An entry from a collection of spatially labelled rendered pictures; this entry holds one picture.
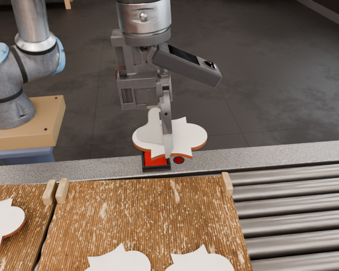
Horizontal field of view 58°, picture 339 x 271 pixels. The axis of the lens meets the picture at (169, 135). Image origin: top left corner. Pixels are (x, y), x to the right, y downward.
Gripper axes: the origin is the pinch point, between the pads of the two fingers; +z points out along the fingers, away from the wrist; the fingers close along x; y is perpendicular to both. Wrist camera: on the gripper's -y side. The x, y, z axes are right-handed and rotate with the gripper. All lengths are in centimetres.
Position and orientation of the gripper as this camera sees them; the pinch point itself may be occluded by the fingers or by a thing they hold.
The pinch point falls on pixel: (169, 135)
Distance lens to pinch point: 56.5
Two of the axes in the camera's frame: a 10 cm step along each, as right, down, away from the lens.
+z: 0.7, 7.9, 6.1
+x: 0.5, 6.1, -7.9
